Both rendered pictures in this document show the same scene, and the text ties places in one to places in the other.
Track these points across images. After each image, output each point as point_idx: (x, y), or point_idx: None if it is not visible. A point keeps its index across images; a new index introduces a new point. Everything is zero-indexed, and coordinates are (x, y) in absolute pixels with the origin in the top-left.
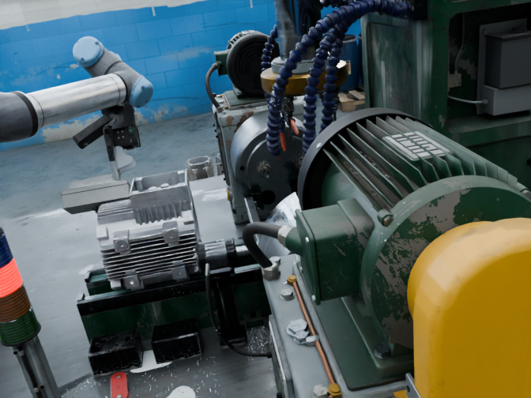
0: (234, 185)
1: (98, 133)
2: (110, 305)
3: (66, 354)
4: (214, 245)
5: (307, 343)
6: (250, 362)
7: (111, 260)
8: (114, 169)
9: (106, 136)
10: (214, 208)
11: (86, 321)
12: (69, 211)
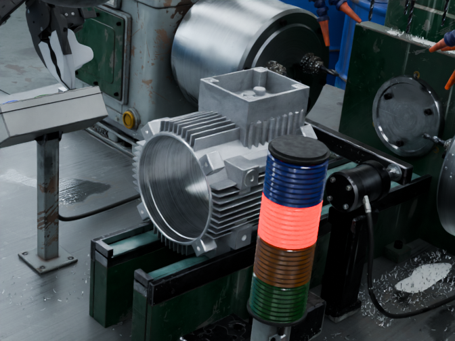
0: (155, 101)
1: (19, 5)
2: (192, 281)
3: None
4: (363, 170)
5: None
6: (387, 329)
7: (227, 204)
8: (71, 68)
9: (55, 10)
10: (75, 145)
11: (157, 312)
12: (7, 142)
